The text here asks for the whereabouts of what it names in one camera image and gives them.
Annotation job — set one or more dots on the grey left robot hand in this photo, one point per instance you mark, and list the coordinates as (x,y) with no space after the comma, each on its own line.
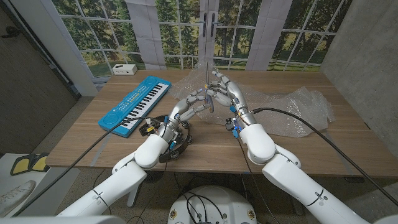
(180,107)

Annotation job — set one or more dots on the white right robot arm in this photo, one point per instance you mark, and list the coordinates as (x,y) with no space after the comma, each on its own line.
(258,143)

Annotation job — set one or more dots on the white power box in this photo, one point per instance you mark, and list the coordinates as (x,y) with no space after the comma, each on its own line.
(124,69)

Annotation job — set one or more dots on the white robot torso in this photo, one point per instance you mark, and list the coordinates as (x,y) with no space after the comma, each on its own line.
(230,205)

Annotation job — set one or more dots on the yellow black foot pedal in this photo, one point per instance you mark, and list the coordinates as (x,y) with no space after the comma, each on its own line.
(40,163)
(20,166)

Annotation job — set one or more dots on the black half-moon tambourine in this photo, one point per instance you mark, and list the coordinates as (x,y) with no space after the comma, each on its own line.
(174,155)

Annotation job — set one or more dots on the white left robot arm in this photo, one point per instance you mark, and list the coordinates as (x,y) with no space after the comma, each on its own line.
(149,152)

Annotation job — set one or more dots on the clear bubble wrap sheet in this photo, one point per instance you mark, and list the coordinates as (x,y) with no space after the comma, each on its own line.
(304,99)

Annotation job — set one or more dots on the printed window forest backdrop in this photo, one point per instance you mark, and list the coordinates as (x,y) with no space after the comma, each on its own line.
(93,31)

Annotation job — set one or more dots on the grey table leg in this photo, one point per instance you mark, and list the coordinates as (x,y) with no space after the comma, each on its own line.
(299,208)

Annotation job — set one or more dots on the white sneaker shoe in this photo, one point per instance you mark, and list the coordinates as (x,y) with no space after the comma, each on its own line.
(15,196)

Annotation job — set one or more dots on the black round floor base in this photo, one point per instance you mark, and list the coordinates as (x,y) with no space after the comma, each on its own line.
(155,176)

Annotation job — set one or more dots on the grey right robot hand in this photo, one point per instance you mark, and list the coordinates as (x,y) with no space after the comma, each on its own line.
(234,93)

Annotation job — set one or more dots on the blue toy piano keyboard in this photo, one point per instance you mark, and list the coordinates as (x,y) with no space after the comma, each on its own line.
(130,99)

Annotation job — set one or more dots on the white floor platform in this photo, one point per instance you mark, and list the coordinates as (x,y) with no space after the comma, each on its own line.
(4,177)

